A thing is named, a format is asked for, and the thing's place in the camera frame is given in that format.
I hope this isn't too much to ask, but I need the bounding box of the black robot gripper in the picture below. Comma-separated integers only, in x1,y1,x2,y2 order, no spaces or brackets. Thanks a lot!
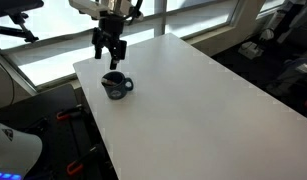
92,19,127,70

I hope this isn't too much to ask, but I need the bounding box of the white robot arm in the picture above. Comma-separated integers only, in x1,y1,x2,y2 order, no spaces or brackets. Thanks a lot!
69,0,144,70

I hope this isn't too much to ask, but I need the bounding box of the dark blue ceramic mug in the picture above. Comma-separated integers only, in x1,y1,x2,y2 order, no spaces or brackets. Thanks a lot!
101,71,134,100

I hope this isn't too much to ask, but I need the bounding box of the white device with blue lights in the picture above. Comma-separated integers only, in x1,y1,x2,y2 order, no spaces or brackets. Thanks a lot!
0,123,43,180

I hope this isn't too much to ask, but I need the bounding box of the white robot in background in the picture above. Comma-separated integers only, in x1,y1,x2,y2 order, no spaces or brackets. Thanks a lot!
238,0,307,60

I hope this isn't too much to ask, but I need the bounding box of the upper orange-handled clamp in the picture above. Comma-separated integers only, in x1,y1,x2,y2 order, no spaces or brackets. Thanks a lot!
56,104,84,121

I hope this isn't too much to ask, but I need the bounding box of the orange-handled clamp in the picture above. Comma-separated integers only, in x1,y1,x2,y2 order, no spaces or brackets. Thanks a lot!
66,147,98,176
56,104,84,121

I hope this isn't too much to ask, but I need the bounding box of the black camera stand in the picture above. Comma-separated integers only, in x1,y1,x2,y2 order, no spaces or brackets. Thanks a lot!
0,0,44,43

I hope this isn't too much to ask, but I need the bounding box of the black base plate with clamps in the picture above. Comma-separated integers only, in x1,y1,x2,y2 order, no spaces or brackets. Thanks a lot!
0,85,118,180

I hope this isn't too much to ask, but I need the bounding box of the lower orange-handled clamp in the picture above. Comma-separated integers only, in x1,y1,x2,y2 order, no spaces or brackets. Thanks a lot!
66,147,98,176

